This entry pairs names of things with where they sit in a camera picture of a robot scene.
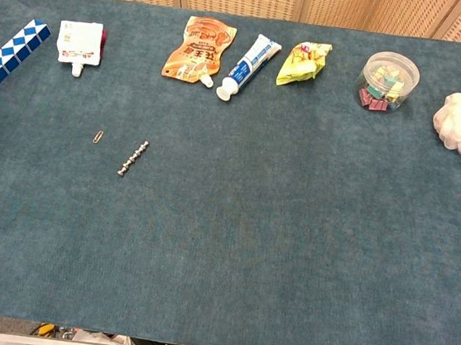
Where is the silver metal bead rod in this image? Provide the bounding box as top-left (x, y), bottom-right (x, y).
top-left (116, 137), bottom-right (151, 180)

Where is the yellow snack packet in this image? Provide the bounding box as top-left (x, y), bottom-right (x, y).
top-left (275, 37), bottom-right (334, 92)

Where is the teal felt table cloth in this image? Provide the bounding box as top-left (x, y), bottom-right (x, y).
top-left (0, 0), bottom-right (461, 345)

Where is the blue white toothpaste tube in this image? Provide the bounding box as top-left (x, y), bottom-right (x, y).
top-left (214, 29), bottom-right (284, 108)

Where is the orange spouted food pouch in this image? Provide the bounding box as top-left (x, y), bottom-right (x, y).
top-left (159, 12), bottom-right (239, 92)

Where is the clear jar of binder clips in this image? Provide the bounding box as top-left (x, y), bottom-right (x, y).
top-left (353, 48), bottom-right (424, 116)

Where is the dark red packet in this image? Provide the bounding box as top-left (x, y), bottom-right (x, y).
top-left (98, 28), bottom-right (108, 61)

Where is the white spouted drink pouch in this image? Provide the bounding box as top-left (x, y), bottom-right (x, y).
top-left (53, 18), bottom-right (106, 80)

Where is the blue white snake puzzle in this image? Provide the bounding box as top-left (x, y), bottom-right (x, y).
top-left (0, 15), bottom-right (54, 103)

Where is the yellow black cable bundle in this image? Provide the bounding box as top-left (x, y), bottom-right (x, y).
top-left (31, 322), bottom-right (60, 339)

